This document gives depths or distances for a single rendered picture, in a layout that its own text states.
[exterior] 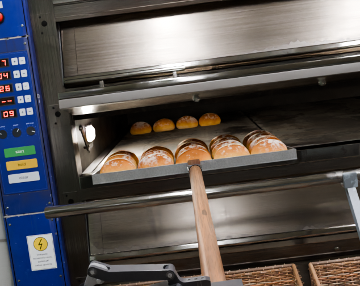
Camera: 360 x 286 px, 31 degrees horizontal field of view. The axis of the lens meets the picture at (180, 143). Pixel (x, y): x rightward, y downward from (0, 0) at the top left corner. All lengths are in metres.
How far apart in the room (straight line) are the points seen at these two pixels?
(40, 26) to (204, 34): 0.47
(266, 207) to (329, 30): 0.54
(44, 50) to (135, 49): 0.26
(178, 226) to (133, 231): 0.13
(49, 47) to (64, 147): 0.29
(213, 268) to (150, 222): 1.10
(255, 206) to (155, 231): 0.30
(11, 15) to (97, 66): 0.28
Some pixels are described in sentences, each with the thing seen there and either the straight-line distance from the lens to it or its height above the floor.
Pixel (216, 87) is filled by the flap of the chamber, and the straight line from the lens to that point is 1.73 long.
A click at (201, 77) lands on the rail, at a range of 1.73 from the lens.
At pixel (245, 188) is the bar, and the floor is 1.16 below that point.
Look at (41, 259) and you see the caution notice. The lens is 1.97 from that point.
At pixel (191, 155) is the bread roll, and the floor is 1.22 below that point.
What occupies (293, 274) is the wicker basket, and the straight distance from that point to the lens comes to 1.92.
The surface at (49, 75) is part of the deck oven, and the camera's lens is 1.92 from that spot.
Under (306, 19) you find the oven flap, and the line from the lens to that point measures 1.91.
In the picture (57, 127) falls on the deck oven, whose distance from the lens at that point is 1.92.
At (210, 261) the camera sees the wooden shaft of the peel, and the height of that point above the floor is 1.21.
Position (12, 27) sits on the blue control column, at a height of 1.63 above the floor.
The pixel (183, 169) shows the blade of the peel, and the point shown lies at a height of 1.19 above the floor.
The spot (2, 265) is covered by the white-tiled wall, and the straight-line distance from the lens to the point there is 2.04.
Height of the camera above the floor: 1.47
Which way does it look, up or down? 7 degrees down
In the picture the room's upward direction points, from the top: 7 degrees counter-clockwise
